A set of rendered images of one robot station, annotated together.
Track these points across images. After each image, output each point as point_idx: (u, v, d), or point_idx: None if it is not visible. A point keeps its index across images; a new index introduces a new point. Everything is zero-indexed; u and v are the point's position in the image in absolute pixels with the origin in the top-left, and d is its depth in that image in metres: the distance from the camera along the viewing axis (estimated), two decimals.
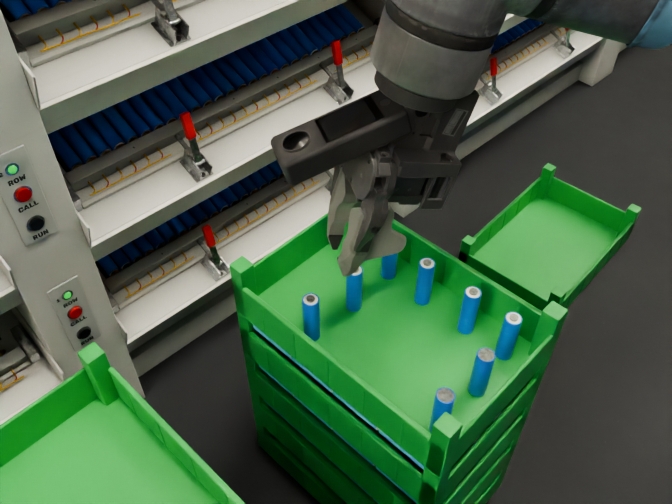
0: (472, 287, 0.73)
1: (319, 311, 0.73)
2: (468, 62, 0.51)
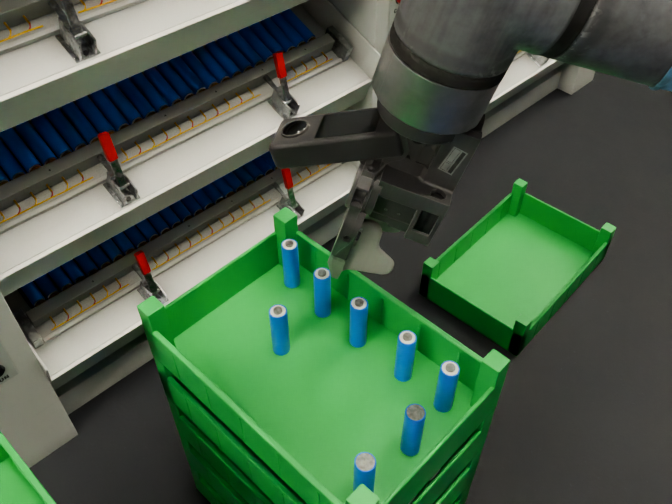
0: (406, 332, 0.66)
1: None
2: (446, 98, 0.47)
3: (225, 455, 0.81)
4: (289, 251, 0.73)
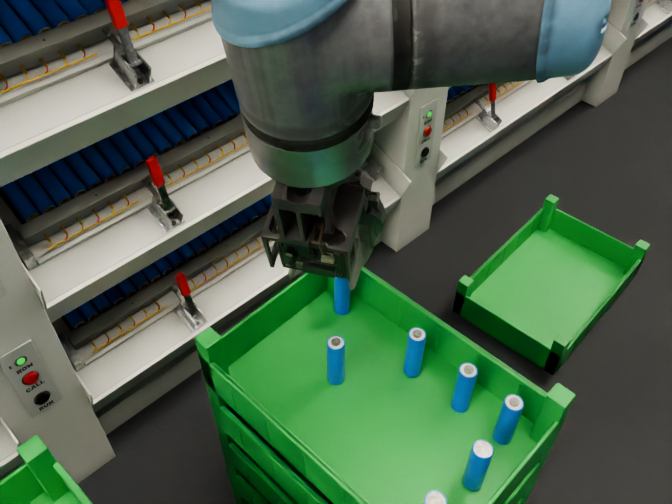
0: (467, 364, 0.65)
1: None
2: (241, 108, 0.47)
3: (273, 482, 0.80)
4: (342, 279, 0.73)
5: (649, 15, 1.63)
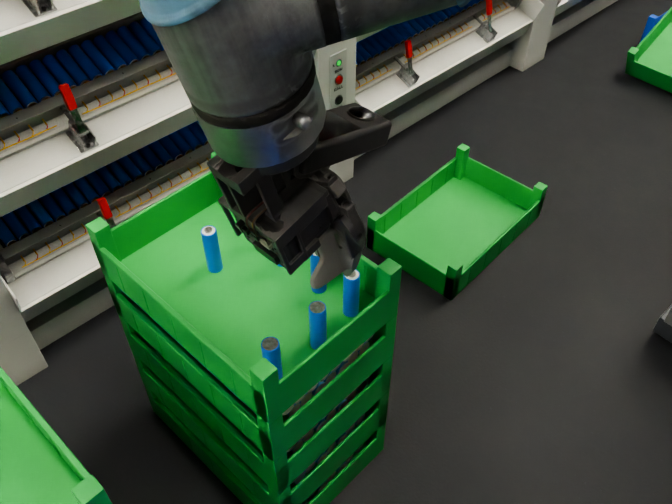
0: None
1: None
2: None
3: (172, 370, 0.91)
4: None
5: None
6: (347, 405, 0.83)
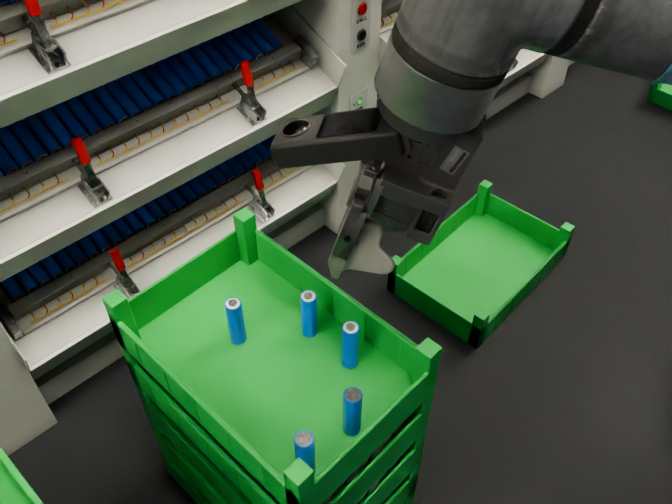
0: (350, 322, 0.71)
1: None
2: (448, 97, 0.48)
3: (190, 439, 0.86)
4: None
5: None
6: (378, 483, 0.79)
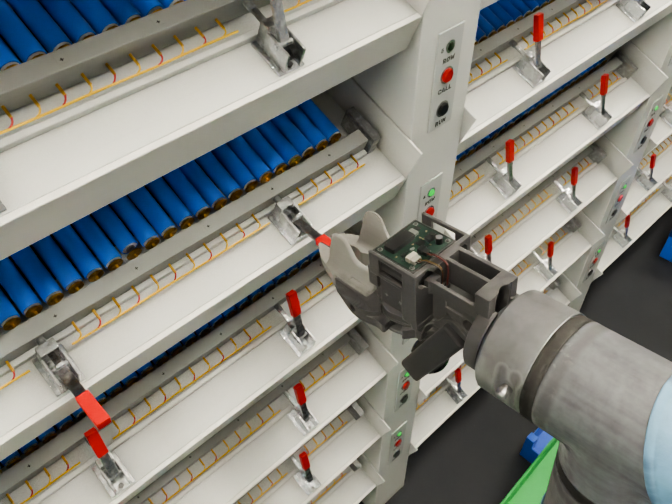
0: None
1: (186, 195, 0.69)
2: None
3: None
4: (174, 225, 0.68)
5: (433, 411, 1.48)
6: None
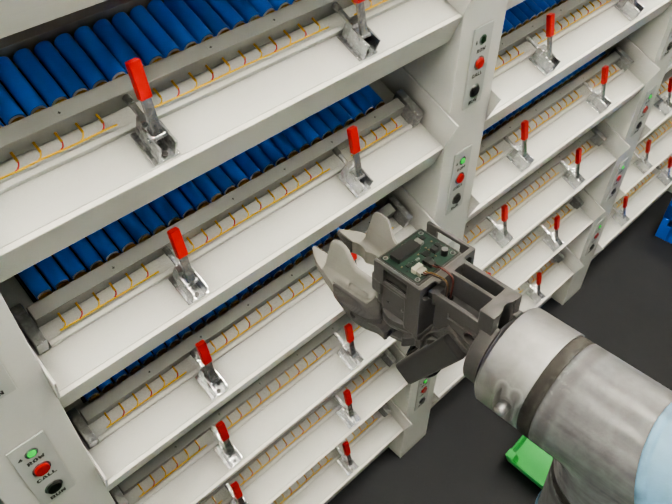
0: None
1: (268, 148, 0.87)
2: (575, 339, 0.55)
3: None
4: (259, 170, 0.86)
5: (453, 367, 1.66)
6: None
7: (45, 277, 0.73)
